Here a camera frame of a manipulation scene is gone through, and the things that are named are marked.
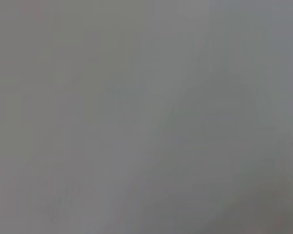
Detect white tablecloth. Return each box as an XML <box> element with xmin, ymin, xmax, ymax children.
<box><xmin>0</xmin><ymin>0</ymin><xmax>293</xmax><ymax>234</ymax></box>

